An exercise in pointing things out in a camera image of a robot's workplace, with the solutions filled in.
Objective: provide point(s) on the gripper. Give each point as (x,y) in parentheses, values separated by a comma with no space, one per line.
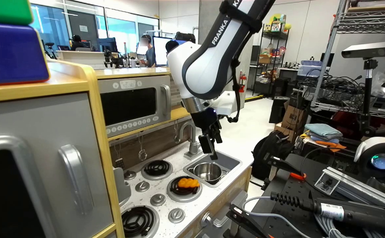
(205,119)

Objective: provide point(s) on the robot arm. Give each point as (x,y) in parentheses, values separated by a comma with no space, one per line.
(209,56)

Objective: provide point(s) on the grey toy tap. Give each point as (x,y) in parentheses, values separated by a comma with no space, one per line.
(192,145)

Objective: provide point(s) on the toy sink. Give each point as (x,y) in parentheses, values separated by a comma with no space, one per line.
(227,162)

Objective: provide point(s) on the steel pot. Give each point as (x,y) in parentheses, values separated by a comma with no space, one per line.
(207,172)

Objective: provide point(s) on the hanging toy utensil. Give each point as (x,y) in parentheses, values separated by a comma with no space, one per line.
(142,154)
(176,134)
(119,162)

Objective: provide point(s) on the yellow toy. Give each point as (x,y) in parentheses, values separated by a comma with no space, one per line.
(188,182)

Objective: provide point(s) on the stove burner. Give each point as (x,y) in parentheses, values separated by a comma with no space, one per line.
(184,195)
(139,220)
(156,168)

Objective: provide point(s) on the stove knob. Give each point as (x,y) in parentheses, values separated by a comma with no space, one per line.
(158,199)
(176,215)
(142,186)
(130,175)

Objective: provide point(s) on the toy microwave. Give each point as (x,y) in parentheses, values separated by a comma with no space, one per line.
(133,105)

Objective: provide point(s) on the toy kitchen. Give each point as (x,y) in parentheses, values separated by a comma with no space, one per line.
(80,138)

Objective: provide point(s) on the grey toy fridge door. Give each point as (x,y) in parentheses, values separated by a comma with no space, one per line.
(40,148)

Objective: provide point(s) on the black backpack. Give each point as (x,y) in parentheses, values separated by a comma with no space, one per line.
(272,152)

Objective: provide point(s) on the red fire extinguisher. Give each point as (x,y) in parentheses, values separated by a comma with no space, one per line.
(242,82)

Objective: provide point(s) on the black computer tower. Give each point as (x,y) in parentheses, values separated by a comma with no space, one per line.
(278,110)

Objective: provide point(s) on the black clamp with orange tips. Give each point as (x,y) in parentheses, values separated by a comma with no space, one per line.
(283,165)
(245,219)

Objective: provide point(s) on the oven knob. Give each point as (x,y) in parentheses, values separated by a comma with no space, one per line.
(206,219)

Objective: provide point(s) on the cardboard box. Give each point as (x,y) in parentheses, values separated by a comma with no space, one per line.
(293,120)

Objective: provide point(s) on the microwave door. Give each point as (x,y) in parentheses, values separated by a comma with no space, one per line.
(128,105)

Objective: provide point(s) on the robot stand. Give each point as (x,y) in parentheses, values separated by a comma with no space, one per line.
(295,195)

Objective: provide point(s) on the monitor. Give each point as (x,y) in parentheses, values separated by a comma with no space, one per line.
(161,51)

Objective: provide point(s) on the person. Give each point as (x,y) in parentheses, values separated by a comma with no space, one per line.
(150,53)
(76,43)

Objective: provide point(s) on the black shelf with toys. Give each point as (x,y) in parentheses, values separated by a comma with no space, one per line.
(272,49)

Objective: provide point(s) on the stack of folded cloths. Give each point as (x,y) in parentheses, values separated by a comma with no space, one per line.
(324,132)

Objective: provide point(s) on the clear plastic bin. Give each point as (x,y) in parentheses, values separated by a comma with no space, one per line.
(311,69)

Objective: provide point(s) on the blue block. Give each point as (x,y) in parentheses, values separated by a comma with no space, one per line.
(10,53)

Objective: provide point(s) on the green block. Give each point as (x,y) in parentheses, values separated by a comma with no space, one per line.
(4,11)

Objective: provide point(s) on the aluminium rail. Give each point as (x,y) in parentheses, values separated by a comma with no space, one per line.
(354,188)

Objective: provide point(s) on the camera on mount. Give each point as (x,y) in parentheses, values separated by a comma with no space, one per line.
(367,50)

